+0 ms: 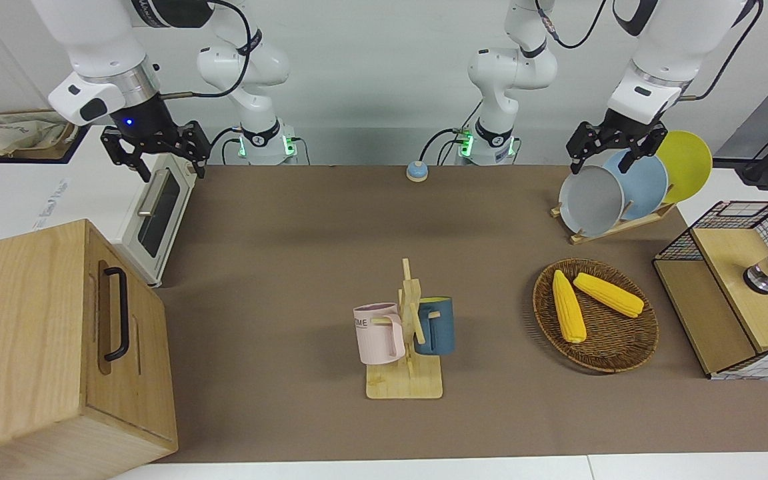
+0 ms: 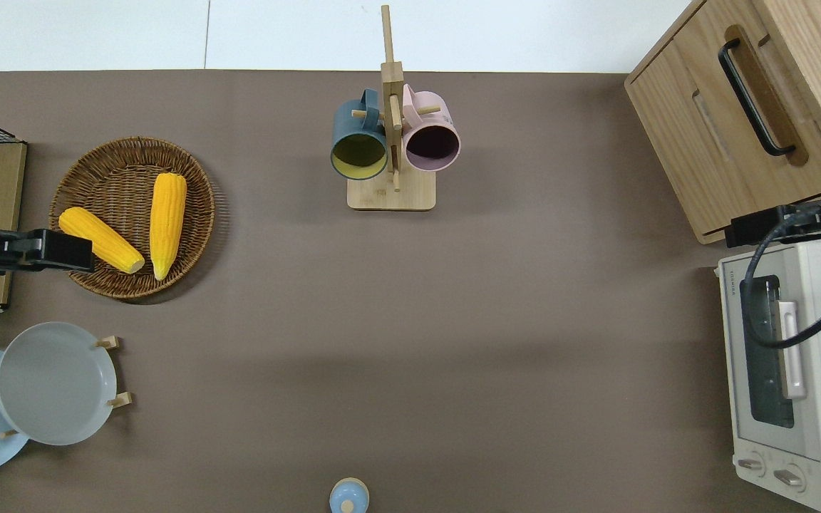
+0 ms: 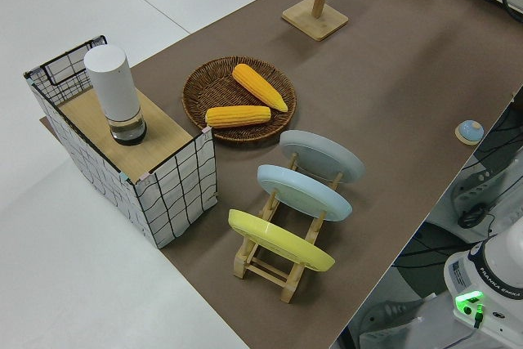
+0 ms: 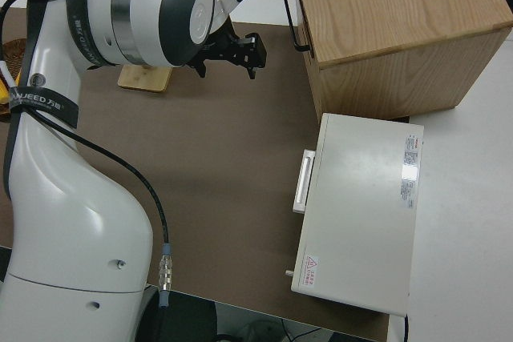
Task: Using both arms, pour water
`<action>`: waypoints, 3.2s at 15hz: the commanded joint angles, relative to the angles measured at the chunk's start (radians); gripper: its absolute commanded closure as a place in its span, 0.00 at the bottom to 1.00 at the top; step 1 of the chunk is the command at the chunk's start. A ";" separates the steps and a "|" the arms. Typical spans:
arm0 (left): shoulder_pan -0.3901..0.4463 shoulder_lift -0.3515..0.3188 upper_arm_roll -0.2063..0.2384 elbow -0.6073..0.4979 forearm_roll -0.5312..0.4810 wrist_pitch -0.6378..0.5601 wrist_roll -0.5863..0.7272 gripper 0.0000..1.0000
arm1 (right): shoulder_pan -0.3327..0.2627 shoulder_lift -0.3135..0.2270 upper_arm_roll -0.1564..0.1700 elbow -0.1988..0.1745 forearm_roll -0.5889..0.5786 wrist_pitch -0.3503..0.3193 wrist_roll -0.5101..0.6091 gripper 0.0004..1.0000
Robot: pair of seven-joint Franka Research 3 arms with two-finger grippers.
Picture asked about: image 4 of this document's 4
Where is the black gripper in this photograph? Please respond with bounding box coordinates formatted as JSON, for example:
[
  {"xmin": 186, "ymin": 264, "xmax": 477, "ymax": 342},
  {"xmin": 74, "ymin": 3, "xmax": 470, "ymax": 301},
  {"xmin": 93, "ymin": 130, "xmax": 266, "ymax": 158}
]
[{"xmin": 193, "ymin": 23, "xmax": 267, "ymax": 80}]

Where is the wooden mug tree stand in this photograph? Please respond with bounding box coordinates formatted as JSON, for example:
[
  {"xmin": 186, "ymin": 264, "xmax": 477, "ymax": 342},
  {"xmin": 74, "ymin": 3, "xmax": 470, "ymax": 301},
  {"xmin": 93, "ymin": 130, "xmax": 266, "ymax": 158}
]
[{"xmin": 117, "ymin": 64, "xmax": 173, "ymax": 94}]

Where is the brown table mat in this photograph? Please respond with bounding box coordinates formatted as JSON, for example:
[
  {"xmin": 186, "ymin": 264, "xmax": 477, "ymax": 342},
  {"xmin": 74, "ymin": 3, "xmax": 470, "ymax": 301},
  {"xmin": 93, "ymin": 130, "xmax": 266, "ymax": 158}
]
[{"xmin": 0, "ymin": 7, "xmax": 392, "ymax": 342}]

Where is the light wooden drawer cabinet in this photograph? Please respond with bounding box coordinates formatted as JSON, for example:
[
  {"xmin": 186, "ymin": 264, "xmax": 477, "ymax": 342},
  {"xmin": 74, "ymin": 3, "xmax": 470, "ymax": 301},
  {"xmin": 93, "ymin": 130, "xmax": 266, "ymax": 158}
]
[{"xmin": 291, "ymin": 0, "xmax": 513, "ymax": 123}]

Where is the white toaster oven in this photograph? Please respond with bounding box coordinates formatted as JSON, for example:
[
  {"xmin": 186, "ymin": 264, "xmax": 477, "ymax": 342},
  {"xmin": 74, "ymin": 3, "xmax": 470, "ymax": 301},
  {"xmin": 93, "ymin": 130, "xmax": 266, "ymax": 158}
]
[{"xmin": 285, "ymin": 112, "xmax": 425, "ymax": 316}]

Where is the brown wicker basket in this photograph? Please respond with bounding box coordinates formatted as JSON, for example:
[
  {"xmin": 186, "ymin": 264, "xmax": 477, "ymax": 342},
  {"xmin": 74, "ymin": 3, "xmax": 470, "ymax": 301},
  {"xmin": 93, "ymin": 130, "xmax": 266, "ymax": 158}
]
[{"xmin": 0, "ymin": 39, "xmax": 29, "ymax": 123}]

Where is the black cabinet drawer handle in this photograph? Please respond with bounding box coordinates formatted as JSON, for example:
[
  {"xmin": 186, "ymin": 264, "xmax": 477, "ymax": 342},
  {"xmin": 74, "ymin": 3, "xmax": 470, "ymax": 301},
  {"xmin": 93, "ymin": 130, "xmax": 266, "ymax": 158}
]
[{"xmin": 282, "ymin": 0, "xmax": 313, "ymax": 53}]

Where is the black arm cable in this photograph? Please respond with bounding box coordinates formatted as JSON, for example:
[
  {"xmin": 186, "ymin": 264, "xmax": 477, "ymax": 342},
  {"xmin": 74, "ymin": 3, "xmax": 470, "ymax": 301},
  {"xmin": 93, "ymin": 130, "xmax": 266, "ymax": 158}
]
[{"xmin": 0, "ymin": 0, "xmax": 174, "ymax": 311}]

